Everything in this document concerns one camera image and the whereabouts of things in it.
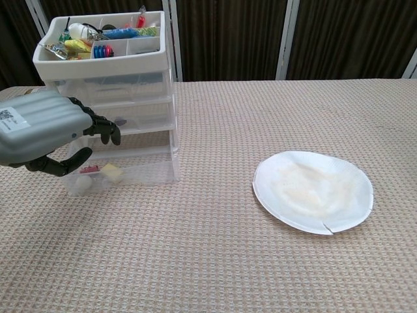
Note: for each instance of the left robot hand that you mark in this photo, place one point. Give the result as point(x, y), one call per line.
point(32, 130)

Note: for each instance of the white plastic drawer organizer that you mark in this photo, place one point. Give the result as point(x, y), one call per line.
point(97, 66)

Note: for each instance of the clear plastic drawer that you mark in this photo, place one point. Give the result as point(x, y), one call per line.
point(130, 86)
point(146, 114)
point(143, 169)

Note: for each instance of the red piece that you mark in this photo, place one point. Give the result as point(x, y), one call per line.
point(89, 169)

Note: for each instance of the dark green rounded object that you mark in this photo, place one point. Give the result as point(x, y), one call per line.
point(107, 26)

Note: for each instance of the small white ball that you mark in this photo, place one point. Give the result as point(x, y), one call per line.
point(83, 184)

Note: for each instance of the colourful foil candy packet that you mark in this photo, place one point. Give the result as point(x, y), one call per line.
point(55, 49)

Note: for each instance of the yellow foam block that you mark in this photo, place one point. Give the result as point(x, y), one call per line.
point(112, 171)

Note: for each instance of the yellow candy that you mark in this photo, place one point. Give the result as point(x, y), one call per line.
point(78, 45)

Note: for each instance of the green candy wrapper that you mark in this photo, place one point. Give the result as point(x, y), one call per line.
point(62, 35)

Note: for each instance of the stack of coloured rings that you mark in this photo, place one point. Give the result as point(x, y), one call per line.
point(102, 51)

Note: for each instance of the white crumpled wrapper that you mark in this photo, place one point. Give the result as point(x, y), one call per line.
point(78, 31)

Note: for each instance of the blue snack packet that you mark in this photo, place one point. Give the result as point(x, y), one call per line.
point(120, 33)

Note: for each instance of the green and yellow packet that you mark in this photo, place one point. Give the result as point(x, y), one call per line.
point(148, 31)

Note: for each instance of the red and white packet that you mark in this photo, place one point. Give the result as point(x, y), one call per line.
point(140, 21)

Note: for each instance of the beige woven tablecloth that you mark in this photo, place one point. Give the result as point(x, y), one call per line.
point(208, 261)

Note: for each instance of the white paper plate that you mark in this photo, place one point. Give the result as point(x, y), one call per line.
point(312, 192)

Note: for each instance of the grey metal partition post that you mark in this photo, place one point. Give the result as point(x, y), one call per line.
point(411, 66)
point(176, 49)
point(32, 9)
point(286, 39)

